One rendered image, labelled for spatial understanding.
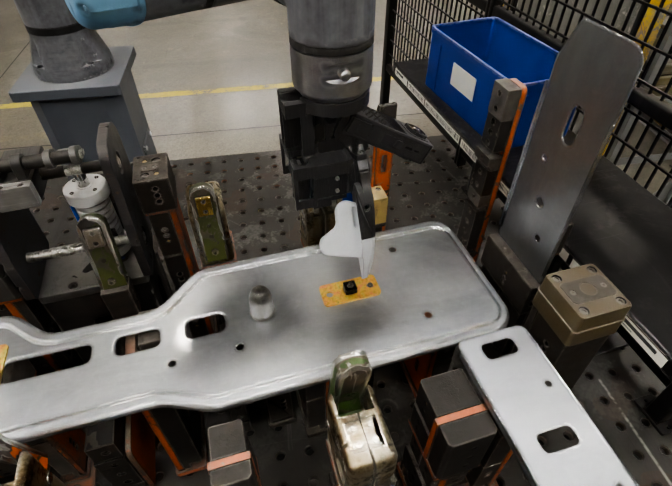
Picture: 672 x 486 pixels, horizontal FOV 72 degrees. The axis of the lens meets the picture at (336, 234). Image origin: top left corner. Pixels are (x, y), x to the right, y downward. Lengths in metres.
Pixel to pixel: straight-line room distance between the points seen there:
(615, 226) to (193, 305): 0.64
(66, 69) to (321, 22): 0.76
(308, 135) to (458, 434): 0.38
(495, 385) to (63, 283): 0.64
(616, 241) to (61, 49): 1.03
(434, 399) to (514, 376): 0.10
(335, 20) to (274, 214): 0.90
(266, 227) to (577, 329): 0.80
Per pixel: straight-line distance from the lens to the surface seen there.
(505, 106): 0.77
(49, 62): 1.10
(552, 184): 0.67
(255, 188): 1.35
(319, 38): 0.41
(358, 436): 0.51
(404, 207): 1.28
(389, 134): 0.49
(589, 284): 0.68
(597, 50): 0.60
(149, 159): 0.75
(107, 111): 1.09
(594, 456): 0.61
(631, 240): 0.82
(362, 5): 0.41
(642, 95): 0.95
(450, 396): 0.62
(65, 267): 0.86
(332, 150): 0.48
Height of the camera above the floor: 1.51
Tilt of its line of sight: 43 degrees down
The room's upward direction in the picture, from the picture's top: straight up
